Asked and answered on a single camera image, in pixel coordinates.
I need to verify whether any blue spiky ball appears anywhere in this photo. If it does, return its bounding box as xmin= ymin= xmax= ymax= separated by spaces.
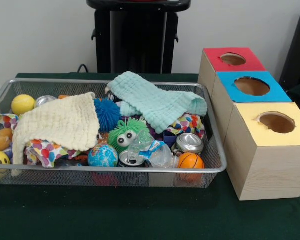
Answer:
xmin=93 ymin=98 xmax=122 ymax=133

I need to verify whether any small orange basketball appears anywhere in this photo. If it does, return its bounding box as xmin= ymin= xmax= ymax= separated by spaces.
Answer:
xmin=177 ymin=152 xmax=205 ymax=171

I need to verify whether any globe print ball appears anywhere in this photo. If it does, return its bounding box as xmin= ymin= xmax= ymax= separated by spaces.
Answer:
xmin=87 ymin=144 xmax=119 ymax=168

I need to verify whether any clear mesh bin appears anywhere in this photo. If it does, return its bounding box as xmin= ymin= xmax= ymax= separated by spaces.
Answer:
xmin=0 ymin=77 xmax=228 ymax=190

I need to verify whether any green fuzzy toy with eyes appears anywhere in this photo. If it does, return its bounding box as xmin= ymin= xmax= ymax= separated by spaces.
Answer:
xmin=108 ymin=118 xmax=151 ymax=153

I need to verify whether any silver can with open top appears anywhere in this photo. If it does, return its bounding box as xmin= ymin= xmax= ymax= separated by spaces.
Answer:
xmin=118 ymin=150 xmax=147 ymax=168

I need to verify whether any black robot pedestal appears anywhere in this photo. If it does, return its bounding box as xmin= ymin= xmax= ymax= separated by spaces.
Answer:
xmin=86 ymin=0 xmax=192 ymax=75

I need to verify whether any cream yellow cloth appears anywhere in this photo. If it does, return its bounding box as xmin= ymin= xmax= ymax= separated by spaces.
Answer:
xmin=11 ymin=92 xmax=101 ymax=177

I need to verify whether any mint green cloth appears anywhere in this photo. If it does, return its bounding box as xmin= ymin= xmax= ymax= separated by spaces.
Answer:
xmin=106 ymin=71 xmax=209 ymax=135

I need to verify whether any plain yellow ball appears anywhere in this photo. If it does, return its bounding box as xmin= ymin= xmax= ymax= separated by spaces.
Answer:
xmin=11 ymin=94 xmax=36 ymax=116

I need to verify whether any silver can with closed top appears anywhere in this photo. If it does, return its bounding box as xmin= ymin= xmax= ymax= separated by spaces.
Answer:
xmin=175 ymin=132 xmax=205 ymax=155

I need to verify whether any wooden box with three holes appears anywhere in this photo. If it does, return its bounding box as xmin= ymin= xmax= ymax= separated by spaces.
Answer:
xmin=197 ymin=47 xmax=300 ymax=202

